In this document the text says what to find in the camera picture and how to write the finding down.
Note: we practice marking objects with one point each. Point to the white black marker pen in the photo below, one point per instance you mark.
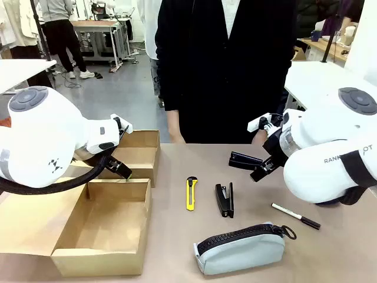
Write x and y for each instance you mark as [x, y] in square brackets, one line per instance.
[291, 214]

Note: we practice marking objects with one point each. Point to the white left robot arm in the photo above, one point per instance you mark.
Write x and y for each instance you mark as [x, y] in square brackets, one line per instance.
[38, 141]

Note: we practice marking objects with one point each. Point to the person's right forearm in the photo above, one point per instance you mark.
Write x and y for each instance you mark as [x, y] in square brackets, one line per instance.
[173, 114]

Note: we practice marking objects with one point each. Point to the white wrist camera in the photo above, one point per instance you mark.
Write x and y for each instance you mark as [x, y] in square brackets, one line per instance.
[123, 125]
[256, 123]

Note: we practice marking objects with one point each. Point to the large white table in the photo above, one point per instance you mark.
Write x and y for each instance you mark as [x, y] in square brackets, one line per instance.
[318, 79]

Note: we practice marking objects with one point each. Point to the orange cloth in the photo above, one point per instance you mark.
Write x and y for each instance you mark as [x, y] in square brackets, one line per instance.
[5, 122]

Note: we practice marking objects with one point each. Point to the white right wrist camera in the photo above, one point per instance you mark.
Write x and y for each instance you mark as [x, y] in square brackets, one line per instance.
[256, 123]

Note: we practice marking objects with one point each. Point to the person's right hand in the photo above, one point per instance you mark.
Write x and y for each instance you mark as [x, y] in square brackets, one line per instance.
[175, 132]

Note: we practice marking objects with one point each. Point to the dark blue mug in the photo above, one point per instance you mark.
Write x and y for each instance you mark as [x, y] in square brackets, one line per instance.
[315, 35]

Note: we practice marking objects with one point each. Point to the wooden bench table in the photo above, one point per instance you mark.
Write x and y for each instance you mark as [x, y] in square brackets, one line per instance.
[332, 48]

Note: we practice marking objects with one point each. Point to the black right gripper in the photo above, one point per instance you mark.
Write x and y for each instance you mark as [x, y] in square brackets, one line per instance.
[275, 146]

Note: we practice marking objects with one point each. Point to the small open cardboard box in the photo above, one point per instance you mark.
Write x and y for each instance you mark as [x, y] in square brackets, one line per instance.
[141, 156]

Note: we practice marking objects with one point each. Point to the person in grey hoodie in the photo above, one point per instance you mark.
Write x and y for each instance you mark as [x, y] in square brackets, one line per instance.
[62, 32]

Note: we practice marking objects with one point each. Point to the person in white clothes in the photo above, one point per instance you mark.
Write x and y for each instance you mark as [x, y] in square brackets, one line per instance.
[148, 35]

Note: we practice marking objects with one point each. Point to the person in dark jacket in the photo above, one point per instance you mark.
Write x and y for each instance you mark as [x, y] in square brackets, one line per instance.
[309, 17]

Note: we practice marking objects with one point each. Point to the wood top workbench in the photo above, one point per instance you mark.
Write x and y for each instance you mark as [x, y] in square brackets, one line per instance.
[100, 26]

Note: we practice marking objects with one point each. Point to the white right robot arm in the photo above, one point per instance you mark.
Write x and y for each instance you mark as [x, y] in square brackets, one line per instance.
[318, 138]

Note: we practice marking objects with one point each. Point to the person in black cardigan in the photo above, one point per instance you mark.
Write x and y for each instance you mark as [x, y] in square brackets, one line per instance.
[218, 73]

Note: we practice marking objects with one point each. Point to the large open cardboard box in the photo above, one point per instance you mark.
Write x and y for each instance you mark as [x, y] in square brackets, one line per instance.
[103, 224]

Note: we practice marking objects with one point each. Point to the person's left hand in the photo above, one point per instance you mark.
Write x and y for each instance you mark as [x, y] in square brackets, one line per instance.
[259, 138]

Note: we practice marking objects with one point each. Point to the yellow utility knife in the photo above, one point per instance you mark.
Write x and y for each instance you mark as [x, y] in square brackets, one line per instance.
[191, 194]

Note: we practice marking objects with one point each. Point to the person in purple top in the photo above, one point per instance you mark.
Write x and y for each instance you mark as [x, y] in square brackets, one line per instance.
[338, 17]

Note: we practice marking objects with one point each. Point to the background cardboard box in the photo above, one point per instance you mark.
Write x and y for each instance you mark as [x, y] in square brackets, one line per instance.
[299, 54]

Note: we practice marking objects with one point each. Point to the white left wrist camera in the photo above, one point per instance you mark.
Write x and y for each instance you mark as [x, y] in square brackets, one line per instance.
[123, 125]

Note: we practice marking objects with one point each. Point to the person in beige coat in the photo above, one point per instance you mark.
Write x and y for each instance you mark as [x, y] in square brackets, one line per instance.
[17, 26]

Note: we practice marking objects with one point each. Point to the black stapler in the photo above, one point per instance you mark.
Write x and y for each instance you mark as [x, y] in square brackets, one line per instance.
[243, 160]
[224, 200]

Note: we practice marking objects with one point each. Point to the black stand pole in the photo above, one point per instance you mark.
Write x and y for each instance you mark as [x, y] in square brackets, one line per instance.
[328, 44]

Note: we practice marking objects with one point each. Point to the white side table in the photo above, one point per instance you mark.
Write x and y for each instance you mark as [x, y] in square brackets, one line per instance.
[20, 72]

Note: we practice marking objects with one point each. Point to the light grey zipper pencil case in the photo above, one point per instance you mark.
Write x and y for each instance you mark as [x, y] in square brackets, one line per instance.
[244, 253]

